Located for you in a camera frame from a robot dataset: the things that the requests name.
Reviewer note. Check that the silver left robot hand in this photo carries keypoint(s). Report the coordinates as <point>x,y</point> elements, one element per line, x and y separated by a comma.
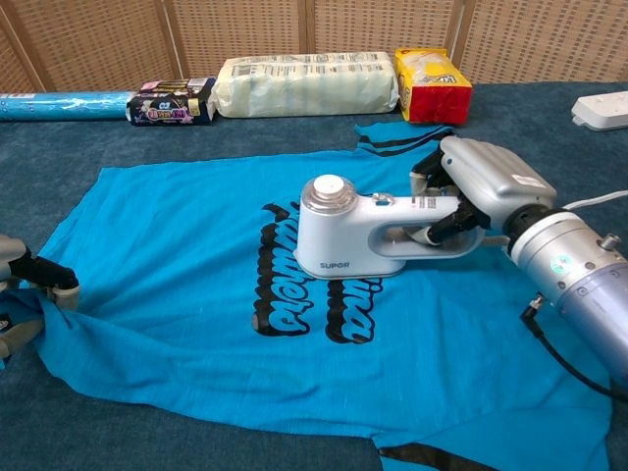
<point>39,272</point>

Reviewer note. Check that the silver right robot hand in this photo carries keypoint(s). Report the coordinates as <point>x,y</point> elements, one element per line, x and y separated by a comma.
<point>490,181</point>

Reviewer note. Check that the blue printed t-shirt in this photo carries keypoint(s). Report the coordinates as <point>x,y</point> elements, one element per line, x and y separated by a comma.
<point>172,221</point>

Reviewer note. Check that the white handheld garment steamer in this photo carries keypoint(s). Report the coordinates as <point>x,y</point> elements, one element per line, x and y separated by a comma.
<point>338,235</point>

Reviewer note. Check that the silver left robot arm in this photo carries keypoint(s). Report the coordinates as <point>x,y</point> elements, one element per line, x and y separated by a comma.
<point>4,275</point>

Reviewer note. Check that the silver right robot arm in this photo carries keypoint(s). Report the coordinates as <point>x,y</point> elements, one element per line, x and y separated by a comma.
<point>579,265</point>

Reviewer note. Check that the yellow red snack package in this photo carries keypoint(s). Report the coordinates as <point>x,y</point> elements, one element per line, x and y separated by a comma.
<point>436,98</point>

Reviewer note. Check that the teal carpet table cover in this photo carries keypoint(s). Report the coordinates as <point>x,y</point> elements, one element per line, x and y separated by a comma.
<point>59,147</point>

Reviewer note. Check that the white power strip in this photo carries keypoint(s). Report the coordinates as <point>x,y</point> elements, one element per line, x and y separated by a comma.
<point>606,110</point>

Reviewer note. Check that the blue plastic film roll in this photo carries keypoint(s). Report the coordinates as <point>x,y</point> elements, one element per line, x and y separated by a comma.
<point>64,105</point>

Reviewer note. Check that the dark sanitary pad package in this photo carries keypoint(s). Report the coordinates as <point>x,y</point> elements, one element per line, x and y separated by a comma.
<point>167,110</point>

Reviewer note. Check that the long white wrapped pack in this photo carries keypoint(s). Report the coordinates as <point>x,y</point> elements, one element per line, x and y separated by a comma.
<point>304,86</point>

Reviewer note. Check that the woven wooden folding screen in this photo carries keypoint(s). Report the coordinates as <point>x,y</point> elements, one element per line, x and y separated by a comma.
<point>98,39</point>

